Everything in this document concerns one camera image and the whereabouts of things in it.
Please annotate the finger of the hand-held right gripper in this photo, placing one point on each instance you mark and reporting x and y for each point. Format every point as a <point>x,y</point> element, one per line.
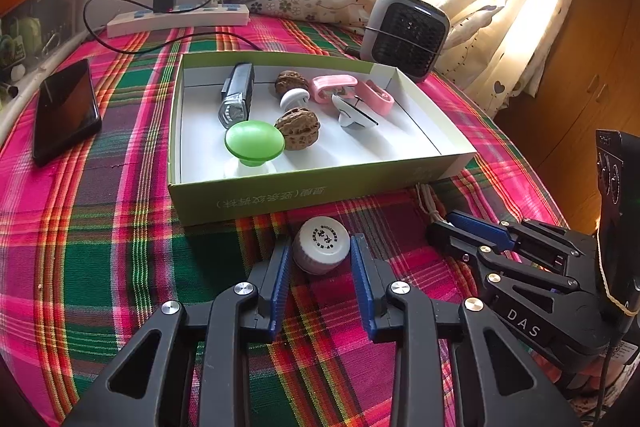
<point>477,228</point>
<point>450,239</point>

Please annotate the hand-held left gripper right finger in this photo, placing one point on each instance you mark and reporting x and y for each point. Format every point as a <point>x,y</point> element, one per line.
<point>361,287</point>

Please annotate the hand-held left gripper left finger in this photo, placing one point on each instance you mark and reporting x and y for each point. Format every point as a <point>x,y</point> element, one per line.
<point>279,287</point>

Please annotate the small white capped bottle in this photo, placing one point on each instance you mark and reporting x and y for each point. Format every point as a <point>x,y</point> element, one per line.
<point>320,239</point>

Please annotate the green and white cardboard box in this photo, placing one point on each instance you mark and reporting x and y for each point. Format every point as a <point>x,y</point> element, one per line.
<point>250,202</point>

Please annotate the green mushroom-shaped massager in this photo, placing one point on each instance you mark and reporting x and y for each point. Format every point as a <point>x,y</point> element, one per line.
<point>252,142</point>

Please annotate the pink cup-shaped holder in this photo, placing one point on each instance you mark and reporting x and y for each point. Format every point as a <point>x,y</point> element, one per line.
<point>380,102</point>

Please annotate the brown walnut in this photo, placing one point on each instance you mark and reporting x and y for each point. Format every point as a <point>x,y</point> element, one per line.
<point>298,127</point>
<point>291,82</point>

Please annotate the black round magnet disc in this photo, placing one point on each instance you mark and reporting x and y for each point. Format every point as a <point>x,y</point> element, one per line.
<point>347,109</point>

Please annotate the small white mushroom-shaped knob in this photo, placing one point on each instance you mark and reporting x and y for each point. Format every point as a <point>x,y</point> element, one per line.
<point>295,98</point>

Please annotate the pink clamp clip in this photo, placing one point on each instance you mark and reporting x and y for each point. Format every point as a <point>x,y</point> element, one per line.
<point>332,83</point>

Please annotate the black bike light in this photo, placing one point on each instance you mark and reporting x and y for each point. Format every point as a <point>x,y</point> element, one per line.
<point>240,87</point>

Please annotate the plaid blanket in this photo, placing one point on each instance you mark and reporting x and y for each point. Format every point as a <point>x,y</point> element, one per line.
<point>100,257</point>

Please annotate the grey desktop heater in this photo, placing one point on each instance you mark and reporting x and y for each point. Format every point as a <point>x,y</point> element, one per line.
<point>405,37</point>

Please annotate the wooden wardrobe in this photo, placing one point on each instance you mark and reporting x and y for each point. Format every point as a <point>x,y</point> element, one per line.
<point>590,57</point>

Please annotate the cream heart-print curtain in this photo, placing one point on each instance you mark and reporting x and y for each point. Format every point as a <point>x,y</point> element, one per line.
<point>525,7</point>

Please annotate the black smartphone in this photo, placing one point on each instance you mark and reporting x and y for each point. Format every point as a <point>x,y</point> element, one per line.
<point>65,112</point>

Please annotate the floral cloth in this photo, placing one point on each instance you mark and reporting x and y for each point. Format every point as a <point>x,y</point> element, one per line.
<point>300,4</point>

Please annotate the white power strip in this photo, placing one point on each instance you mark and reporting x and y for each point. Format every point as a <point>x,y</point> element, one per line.
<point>175,19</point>

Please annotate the green ceramic mug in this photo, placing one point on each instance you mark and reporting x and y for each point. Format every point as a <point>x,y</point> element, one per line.
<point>22,37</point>

